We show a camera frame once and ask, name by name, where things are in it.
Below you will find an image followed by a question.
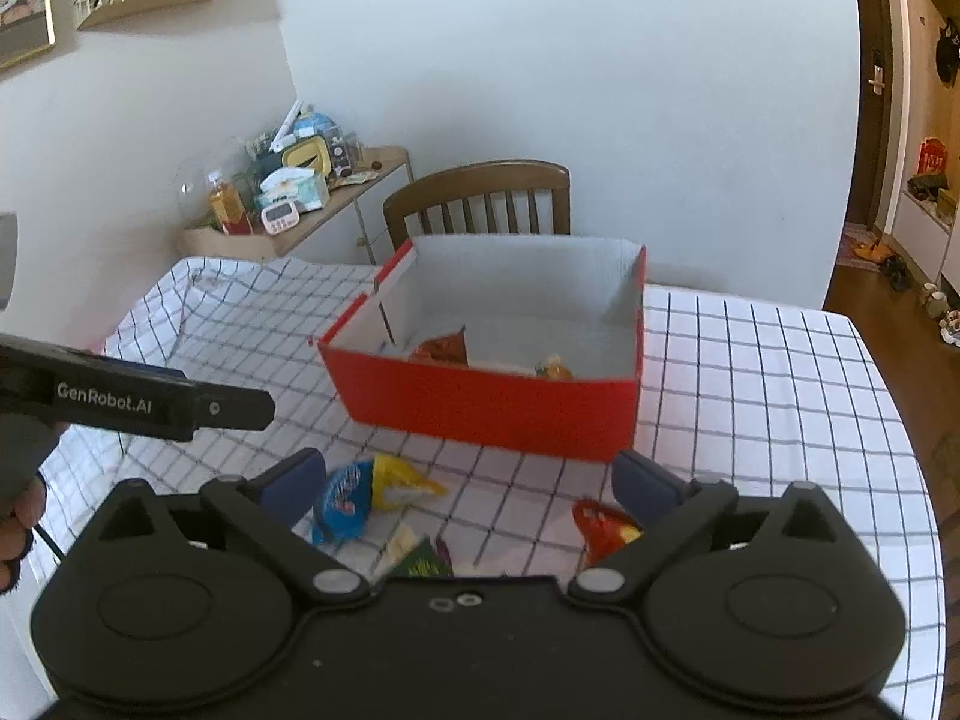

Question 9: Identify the small snack in box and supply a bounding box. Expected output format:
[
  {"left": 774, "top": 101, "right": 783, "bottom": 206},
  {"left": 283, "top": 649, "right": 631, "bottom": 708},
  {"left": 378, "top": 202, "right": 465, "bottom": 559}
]
[{"left": 535, "top": 355, "right": 574, "bottom": 380}]

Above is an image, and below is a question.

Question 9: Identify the orange drink bottle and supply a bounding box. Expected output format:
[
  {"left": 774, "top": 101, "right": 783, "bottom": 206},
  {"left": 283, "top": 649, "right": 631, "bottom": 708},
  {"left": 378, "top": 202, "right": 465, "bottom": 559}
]
[{"left": 206, "top": 171, "right": 254, "bottom": 236}]

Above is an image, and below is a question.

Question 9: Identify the person's left hand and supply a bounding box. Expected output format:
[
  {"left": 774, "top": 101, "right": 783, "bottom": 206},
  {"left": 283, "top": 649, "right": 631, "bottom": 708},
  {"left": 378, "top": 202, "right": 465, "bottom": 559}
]
[{"left": 0, "top": 475, "right": 47, "bottom": 595}]

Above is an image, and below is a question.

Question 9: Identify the yellow box on cabinet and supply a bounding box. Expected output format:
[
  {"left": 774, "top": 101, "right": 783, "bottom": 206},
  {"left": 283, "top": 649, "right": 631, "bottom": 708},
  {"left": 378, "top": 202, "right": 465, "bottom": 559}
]
[{"left": 281, "top": 135, "right": 332, "bottom": 177}]

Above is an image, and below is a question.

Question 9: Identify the orange snack in box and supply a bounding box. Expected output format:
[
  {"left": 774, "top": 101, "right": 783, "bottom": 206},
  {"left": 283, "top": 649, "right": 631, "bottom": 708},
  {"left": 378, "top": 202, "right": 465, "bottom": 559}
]
[{"left": 409, "top": 327, "right": 469, "bottom": 367}]

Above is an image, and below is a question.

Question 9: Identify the blue snack packet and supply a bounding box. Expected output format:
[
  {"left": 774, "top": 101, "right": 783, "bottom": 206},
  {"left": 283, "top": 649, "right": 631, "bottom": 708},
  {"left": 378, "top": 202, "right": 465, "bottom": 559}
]
[{"left": 311, "top": 460, "right": 374, "bottom": 544}]

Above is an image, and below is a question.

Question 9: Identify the green snack packet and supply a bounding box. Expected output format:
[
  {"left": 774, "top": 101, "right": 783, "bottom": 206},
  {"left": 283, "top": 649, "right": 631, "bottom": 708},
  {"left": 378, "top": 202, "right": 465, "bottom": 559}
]
[{"left": 391, "top": 536, "right": 454, "bottom": 577}]

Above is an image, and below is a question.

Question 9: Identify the white checkered tablecloth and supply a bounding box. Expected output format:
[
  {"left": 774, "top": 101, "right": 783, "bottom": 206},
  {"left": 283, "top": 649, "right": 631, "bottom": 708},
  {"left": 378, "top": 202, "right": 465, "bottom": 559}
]
[{"left": 29, "top": 259, "right": 947, "bottom": 718}]

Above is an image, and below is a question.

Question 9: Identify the brown wooden chair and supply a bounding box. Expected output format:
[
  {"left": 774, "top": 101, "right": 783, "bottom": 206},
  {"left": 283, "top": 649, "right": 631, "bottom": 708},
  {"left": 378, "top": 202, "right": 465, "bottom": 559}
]
[{"left": 382, "top": 160, "right": 571, "bottom": 250}]

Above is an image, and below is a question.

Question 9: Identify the red cardboard box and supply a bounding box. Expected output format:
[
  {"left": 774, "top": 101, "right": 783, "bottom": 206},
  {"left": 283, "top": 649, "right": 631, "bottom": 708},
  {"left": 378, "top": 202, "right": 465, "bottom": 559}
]
[{"left": 316, "top": 234, "right": 647, "bottom": 463}]

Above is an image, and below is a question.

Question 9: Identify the framed wall picture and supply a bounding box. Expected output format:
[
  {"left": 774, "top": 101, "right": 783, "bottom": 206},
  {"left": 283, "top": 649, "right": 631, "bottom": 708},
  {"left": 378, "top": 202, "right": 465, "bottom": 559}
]
[{"left": 0, "top": 0, "right": 57, "bottom": 71}]

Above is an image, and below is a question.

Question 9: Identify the pale cream snack packet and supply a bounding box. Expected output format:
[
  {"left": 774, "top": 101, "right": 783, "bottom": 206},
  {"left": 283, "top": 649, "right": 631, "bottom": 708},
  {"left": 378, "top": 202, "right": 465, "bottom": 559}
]
[{"left": 374, "top": 522, "right": 420, "bottom": 578}]

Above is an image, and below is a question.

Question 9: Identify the white side cabinet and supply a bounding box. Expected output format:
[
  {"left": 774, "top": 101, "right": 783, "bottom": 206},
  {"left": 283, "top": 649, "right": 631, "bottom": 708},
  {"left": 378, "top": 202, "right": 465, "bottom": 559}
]
[{"left": 178, "top": 146, "right": 413, "bottom": 265}]

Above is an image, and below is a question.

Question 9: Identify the white digital timer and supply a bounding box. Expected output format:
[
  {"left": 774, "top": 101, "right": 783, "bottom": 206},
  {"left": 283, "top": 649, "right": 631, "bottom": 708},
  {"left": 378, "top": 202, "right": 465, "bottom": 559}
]
[{"left": 260, "top": 200, "right": 301, "bottom": 236}]

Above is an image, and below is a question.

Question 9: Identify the tissue box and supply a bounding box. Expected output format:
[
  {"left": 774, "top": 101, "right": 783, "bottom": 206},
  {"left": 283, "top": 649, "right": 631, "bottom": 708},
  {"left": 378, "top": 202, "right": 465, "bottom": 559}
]
[{"left": 257, "top": 167, "right": 329, "bottom": 213}]

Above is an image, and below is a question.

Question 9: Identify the yellow snack packet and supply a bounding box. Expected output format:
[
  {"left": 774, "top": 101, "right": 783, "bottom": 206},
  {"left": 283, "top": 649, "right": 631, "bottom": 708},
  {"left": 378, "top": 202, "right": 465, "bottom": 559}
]
[{"left": 371, "top": 454, "right": 448, "bottom": 512}]

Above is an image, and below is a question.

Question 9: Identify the red chips bag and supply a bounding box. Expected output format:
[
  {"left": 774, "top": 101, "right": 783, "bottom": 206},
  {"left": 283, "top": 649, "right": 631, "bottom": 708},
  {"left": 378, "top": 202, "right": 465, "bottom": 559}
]
[{"left": 573, "top": 499, "right": 643, "bottom": 567}]

